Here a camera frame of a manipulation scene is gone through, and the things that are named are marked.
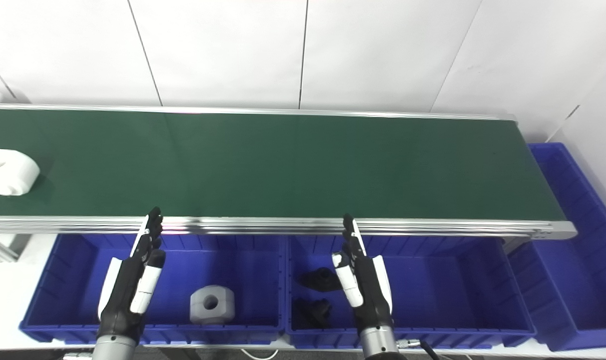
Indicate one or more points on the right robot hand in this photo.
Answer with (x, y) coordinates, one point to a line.
(370, 290)

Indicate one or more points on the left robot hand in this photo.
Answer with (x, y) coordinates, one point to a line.
(125, 295)

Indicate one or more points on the white plastic block with hole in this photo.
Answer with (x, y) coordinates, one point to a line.
(212, 304)
(10, 171)

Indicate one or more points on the black plastic part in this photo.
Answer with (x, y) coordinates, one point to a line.
(321, 279)
(310, 313)

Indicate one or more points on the blue plastic bin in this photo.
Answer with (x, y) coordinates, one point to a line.
(73, 280)
(572, 280)
(432, 285)

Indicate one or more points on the green conveyor belt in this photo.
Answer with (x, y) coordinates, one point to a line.
(283, 165)
(283, 226)

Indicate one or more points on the aluminium conveyor leg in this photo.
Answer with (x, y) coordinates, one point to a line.
(0, 246)

